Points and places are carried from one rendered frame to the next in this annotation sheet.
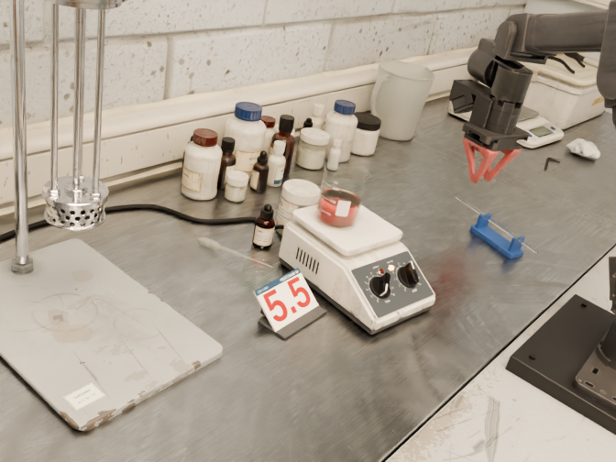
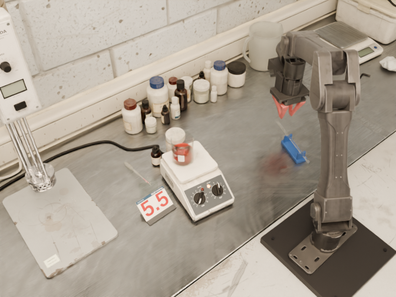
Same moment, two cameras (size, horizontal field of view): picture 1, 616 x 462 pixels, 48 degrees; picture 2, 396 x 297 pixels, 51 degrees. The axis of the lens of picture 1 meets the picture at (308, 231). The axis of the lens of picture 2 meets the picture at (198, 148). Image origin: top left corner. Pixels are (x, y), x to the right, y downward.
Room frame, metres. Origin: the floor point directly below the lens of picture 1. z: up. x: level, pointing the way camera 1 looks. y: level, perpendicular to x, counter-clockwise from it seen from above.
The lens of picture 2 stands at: (0.12, -0.30, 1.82)
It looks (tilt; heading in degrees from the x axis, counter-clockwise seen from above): 45 degrees down; 17
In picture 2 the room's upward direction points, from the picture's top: straight up
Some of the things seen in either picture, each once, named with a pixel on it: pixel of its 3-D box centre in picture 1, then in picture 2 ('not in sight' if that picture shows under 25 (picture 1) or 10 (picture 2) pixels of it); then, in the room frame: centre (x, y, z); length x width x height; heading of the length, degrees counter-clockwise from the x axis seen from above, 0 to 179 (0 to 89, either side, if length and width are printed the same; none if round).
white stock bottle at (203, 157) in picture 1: (202, 163); (131, 115); (1.03, 0.19, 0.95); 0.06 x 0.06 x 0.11
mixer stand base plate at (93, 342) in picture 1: (78, 318); (58, 217); (0.64, 0.24, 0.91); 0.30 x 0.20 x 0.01; 56
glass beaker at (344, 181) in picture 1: (339, 195); (181, 149); (0.86, -0.03, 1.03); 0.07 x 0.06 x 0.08; 53
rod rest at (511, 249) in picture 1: (498, 234); (294, 147); (1.07, -0.32, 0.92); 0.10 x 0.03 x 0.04; 38
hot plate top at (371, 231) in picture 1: (346, 225); (189, 161); (0.87, -0.05, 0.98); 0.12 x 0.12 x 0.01; 47
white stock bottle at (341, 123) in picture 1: (339, 129); (218, 76); (1.31, -0.02, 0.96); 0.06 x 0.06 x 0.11
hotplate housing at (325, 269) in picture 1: (353, 259); (194, 177); (0.85, -0.07, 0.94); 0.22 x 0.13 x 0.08; 47
